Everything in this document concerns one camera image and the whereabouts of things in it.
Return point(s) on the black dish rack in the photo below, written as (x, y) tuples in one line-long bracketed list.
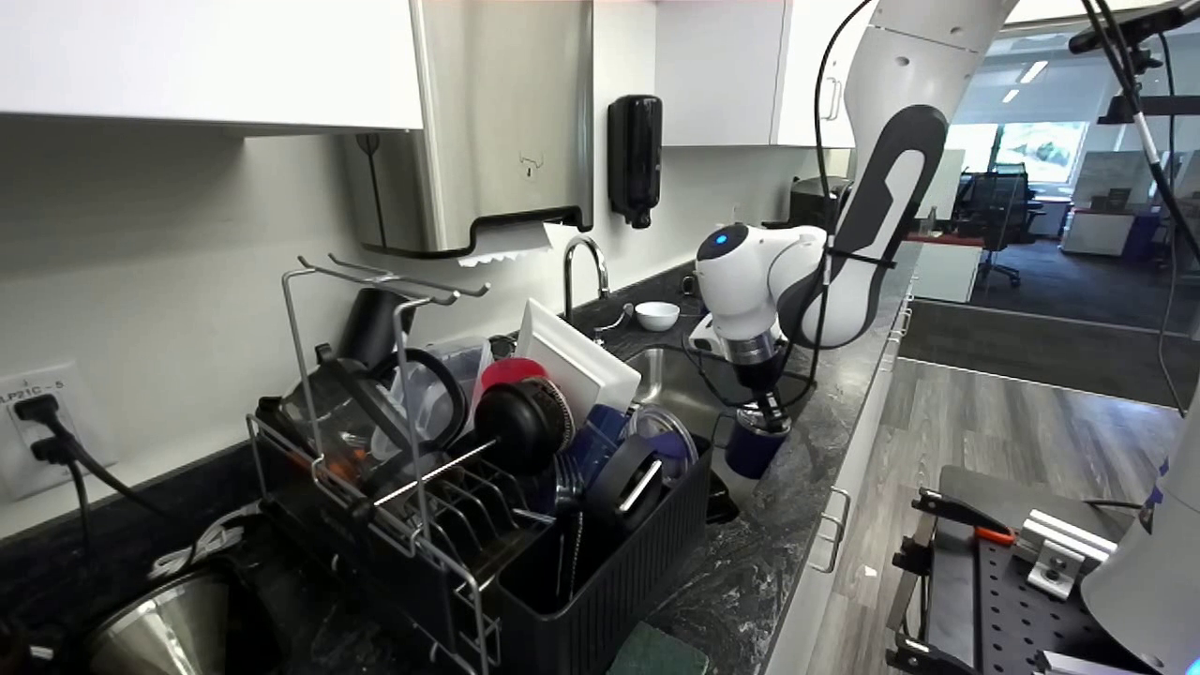
[(588, 586)]

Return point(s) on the stainless steel pot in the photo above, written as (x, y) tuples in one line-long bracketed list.
[(162, 630)]

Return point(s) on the clear glass jug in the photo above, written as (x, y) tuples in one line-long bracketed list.
[(662, 431)]

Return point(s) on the black hanging mug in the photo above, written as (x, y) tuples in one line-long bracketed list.
[(373, 329)]

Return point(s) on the narrow white upper cabinet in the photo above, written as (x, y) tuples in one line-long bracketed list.
[(724, 78)]

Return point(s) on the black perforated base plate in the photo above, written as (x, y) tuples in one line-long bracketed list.
[(999, 613)]

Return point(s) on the red round plate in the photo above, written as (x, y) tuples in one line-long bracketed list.
[(507, 374)]

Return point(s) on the white wall outlet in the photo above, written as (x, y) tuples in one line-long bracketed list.
[(77, 413)]

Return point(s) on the black coffee machine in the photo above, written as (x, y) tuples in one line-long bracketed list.
[(812, 203)]

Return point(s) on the black round pan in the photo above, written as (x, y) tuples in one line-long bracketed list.
[(527, 424)]

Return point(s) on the black power plug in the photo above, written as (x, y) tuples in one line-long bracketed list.
[(41, 408), (53, 449)]

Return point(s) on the stainless steel sink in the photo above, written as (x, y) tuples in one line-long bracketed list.
[(681, 388)]

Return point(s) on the black wall soap dispenser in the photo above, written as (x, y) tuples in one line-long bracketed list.
[(636, 155)]

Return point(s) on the blue mug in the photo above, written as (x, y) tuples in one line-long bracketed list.
[(588, 451)]

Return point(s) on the black camera stand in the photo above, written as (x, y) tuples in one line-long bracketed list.
[(1146, 108)]

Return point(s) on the wide white upper cabinet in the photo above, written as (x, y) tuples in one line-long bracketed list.
[(212, 56)]

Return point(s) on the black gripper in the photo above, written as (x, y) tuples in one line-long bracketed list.
[(758, 361)]

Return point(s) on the blue metal flask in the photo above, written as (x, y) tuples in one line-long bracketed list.
[(754, 451)]

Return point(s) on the white background table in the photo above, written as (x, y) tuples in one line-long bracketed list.
[(946, 266)]

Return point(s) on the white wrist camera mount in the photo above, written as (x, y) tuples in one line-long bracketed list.
[(711, 340)]

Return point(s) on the green sponge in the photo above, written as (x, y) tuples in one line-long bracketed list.
[(657, 653)]

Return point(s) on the aluminium profile bracket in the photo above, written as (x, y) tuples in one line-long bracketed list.
[(1064, 549)]

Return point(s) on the small white bowl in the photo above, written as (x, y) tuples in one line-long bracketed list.
[(657, 316)]

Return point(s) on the white square plate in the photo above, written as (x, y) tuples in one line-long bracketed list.
[(578, 361)]

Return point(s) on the glass lid black rim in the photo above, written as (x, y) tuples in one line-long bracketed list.
[(424, 398)]

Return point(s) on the black office chair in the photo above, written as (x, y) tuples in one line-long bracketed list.
[(999, 210)]

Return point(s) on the stainless paper towel dispenser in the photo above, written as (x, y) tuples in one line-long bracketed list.
[(499, 125)]

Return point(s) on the chrome sink faucet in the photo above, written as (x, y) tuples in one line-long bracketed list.
[(578, 256)]

